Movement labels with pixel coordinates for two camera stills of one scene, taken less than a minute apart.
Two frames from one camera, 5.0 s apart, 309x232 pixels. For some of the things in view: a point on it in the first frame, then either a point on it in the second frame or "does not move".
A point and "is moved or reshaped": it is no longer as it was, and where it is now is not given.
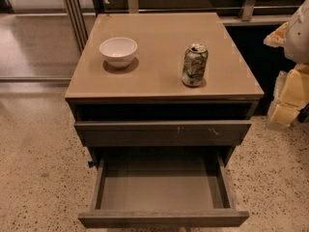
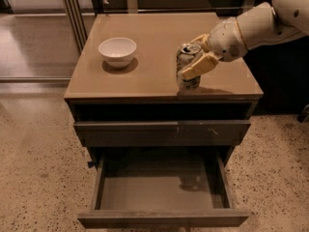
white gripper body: x=298 y=36 to x=226 y=40
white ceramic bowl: x=118 y=51 does not move
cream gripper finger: x=291 y=96 to x=205 y=64
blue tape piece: x=91 y=163 does not move
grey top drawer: x=163 y=132 does not move
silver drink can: x=194 y=66 is moved or reshaped
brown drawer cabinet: x=160 y=88 does not move
